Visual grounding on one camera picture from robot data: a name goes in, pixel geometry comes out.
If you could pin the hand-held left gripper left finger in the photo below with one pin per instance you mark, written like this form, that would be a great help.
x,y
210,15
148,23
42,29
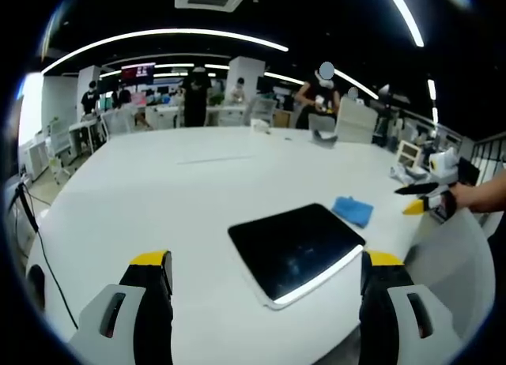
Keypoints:
x,y
136,313

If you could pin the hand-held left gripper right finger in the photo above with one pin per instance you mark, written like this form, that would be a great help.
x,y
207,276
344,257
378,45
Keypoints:
x,y
389,313

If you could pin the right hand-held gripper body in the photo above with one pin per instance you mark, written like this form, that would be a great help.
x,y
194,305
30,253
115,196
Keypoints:
x,y
448,179

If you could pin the blue cleaning cloth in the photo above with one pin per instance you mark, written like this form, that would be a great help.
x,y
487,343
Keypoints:
x,y
353,211

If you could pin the black tablet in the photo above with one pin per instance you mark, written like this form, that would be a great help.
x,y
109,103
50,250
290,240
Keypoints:
x,y
294,250

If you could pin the person's right hand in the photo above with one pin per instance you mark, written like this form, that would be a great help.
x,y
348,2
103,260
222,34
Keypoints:
x,y
464,197

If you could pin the white crumpled packaging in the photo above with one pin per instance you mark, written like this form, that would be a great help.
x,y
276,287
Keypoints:
x,y
407,174

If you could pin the white partition board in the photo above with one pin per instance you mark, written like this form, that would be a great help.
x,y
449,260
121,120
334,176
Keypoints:
x,y
356,122

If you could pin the grey folded item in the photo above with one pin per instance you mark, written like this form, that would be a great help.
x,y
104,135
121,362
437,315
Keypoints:
x,y
325,139

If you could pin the white box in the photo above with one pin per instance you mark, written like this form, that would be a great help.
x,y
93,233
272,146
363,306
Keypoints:
x,y
259,126

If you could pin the white mesh office chair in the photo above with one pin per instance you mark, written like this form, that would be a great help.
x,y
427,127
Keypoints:
x,y
59,141
118,122
261,110

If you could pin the white side desk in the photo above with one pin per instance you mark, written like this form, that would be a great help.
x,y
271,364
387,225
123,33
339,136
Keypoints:
x,y
85,134

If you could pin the wall screen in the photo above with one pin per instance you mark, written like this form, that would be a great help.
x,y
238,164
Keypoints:
x,y
137,71

